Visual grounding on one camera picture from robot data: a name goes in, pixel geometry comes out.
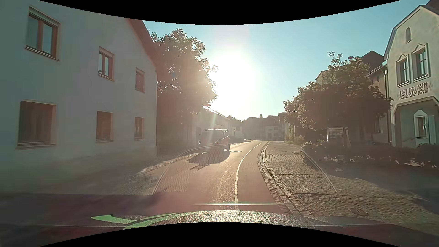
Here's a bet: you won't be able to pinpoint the white building with grey roof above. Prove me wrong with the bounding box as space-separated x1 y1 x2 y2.
187 108 234 145

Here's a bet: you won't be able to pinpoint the dark car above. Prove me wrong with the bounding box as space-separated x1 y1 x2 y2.
197 129 231 154

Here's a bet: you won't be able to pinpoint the group of distant houses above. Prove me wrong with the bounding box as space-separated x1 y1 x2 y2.
230 113 289 141

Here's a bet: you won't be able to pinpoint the grey asphalt road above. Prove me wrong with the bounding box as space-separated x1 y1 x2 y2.
151 139 285 211

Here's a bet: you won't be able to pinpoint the road markings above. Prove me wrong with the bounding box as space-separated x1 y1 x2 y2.
233 141 266 206

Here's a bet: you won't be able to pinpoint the large leafy tree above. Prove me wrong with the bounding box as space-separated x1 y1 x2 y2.
150 28 218 145

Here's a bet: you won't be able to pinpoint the car's own bonnet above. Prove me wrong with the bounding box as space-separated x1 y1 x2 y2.
0 193 439 247

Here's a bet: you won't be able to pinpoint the notice board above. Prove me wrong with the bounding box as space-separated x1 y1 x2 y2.
327 126 350 142

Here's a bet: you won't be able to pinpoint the broad leafy tree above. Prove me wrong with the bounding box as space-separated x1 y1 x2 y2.
283 51 392 142

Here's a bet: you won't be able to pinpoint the large white house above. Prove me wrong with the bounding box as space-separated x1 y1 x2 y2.
0 0 159 172

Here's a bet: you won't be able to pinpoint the low hedge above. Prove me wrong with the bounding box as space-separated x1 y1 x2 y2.
301 140 439 169

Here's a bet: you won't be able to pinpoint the building with dark roof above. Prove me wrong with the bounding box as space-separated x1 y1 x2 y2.
316 50 390 144

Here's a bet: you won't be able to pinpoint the pale green gabled building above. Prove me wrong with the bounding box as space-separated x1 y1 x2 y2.
383 0 439 149

